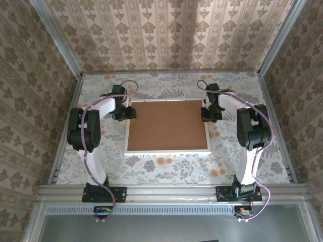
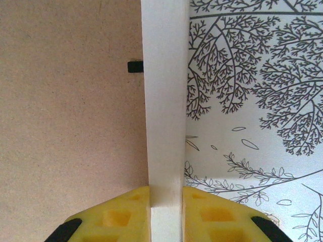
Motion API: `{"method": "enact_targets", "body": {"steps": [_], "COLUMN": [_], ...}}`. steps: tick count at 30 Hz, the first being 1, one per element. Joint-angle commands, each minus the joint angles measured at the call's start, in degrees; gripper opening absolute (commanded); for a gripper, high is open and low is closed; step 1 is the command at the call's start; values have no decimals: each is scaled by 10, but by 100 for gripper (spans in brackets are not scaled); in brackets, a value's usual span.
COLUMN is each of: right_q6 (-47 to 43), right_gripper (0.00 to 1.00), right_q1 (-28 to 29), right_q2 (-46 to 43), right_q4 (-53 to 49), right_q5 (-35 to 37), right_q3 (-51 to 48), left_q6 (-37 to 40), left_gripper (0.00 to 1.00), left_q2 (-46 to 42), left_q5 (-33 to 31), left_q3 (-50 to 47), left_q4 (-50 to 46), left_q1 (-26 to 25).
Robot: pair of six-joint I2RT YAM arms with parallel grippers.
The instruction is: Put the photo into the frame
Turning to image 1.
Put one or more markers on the black right connector box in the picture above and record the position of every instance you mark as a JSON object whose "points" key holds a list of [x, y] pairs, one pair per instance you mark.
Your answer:
{"points": [[243, 211]]}

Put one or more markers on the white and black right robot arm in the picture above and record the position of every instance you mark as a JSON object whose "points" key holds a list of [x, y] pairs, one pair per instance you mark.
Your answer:
{"points": [[252, 136]]}

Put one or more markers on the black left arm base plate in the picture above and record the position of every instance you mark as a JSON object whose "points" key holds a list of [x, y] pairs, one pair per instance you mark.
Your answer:
{"points": [[117, 197]]}

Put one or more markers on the long aluminium mounting rail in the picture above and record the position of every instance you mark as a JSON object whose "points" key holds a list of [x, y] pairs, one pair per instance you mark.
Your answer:
{"points": [[171, 192]]}

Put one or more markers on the aluminium corner post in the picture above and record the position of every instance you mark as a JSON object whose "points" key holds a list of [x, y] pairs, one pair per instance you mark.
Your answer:
{"points": [[56, 37], [278, 37]]}

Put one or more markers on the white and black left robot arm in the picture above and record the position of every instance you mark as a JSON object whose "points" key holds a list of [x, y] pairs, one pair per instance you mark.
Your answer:
{"points": [[83, 131]]}

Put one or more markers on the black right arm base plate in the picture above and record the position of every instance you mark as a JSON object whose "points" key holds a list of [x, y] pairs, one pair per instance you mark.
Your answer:
{"points": [[219, 199]]}

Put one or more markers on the white picture frame with glass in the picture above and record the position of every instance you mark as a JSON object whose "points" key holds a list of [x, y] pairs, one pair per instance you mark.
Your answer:
{"points": [[166, 152]]}

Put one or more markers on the brown backing board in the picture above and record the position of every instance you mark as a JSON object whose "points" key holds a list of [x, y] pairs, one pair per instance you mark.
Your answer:
{"points": [[166, 126]]}

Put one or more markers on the aluminium table side rail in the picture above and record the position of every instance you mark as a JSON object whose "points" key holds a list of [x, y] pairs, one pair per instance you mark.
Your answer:
{"points": [[269, 100], [73, 100]]}

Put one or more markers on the black left connector box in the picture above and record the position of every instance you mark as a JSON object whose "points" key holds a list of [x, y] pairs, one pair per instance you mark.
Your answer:
{"points": [[102, 211]]}

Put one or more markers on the thin aluminium table end rail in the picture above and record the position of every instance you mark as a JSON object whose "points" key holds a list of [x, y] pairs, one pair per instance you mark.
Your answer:
{"points": [[171, 71]]}

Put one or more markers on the black connector box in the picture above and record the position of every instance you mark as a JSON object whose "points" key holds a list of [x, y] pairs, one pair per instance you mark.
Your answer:
{"points": [[243, 211], [102, 211]]}

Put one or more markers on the grey metal panel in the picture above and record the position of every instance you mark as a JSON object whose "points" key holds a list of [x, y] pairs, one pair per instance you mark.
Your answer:
{"points": [[164, 229]]}

